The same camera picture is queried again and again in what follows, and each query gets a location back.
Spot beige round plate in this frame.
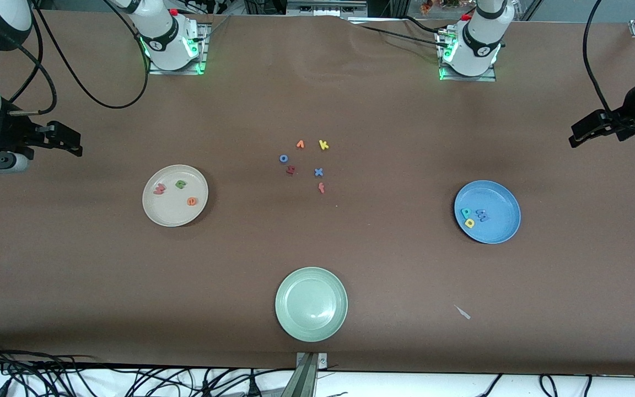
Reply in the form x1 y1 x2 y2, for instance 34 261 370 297
142 164 209 228

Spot long black right arm cable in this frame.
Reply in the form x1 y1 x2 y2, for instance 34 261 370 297
31 0 149 110

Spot brown table cover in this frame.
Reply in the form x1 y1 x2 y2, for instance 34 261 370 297
0 8 635 377

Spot grey equipment box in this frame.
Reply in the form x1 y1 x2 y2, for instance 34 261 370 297
286 0 369 17

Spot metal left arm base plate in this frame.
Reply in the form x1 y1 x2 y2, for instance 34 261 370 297
438 29 498 83

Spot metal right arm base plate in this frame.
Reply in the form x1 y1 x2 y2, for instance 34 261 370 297
148 22 208 76

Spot blue round plate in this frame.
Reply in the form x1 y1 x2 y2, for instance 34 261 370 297
454 180 521 245

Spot pale green round plate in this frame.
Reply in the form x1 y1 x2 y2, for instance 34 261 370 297
275 267 349 343

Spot black cable on table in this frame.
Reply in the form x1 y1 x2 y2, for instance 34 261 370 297
357 24 444 47
399 15 444 34

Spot black cable tangle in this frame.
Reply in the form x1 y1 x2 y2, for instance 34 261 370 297
0 339 296 397

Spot aluminium profile bar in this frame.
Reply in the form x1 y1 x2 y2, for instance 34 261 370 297
280 352 329 397

